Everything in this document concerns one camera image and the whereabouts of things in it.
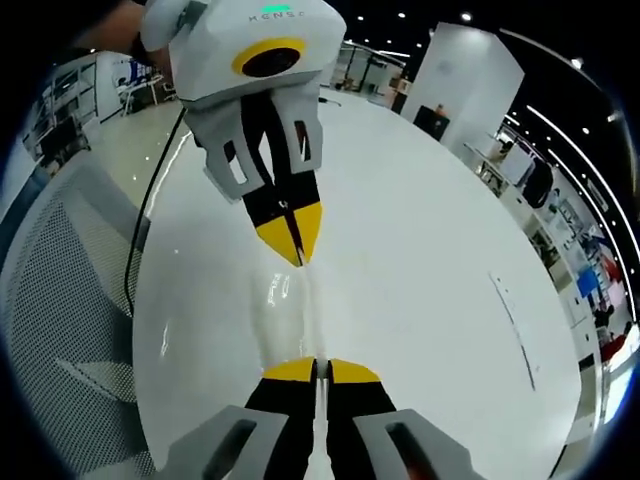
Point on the single clear food packaging bag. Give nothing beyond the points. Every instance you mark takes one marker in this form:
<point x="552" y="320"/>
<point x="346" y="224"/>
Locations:
<point x="312" y="320"/>

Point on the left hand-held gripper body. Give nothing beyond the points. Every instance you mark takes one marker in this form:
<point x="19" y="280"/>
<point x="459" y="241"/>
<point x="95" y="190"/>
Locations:
<point x="215" y="55"/>

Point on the grey mesh office chair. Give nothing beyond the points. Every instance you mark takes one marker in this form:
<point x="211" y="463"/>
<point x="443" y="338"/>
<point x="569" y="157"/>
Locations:
<point x="60" y="310"/>

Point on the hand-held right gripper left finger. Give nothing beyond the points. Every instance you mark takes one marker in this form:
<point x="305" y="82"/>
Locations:
<point x="260" y="205"/>

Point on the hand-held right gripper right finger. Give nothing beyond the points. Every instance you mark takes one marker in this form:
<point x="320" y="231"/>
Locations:
<point x="305" y="200"/>

